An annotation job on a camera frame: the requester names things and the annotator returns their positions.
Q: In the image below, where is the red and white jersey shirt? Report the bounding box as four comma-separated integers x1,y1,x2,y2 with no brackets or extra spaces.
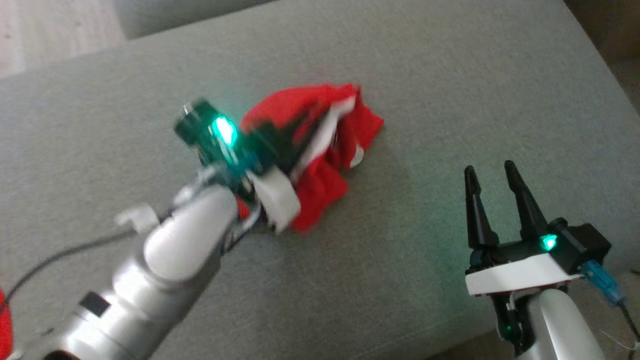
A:
235,83,385,234

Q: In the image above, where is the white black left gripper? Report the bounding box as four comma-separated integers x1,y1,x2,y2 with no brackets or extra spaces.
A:
244,106,325,234

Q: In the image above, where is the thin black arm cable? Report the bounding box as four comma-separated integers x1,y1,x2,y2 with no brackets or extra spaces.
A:
0,227,132,313
619,299,640,347

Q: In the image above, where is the blue cable connector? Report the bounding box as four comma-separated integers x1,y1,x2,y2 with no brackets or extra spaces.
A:
581,259,627,307

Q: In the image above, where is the red cloth item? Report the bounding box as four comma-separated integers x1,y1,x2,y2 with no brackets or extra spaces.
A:
0,289,14,357

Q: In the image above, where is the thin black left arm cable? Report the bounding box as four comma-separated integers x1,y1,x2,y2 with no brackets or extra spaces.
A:
0,227,132,313

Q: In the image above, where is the grey fabric sofa ottoman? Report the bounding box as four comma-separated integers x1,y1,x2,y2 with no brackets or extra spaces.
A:
0,0,640,360

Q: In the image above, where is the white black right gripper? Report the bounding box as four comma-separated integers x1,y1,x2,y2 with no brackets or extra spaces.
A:
464,160,584,298

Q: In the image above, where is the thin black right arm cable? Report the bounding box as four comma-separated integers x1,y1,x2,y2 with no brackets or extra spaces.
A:
619,299,640,347

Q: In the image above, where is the grey sofa seat cushion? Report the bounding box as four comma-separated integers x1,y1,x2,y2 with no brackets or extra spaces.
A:
114,0,275,40

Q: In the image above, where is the white cable clip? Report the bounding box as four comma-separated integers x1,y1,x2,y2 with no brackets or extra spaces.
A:
113,203,161,234

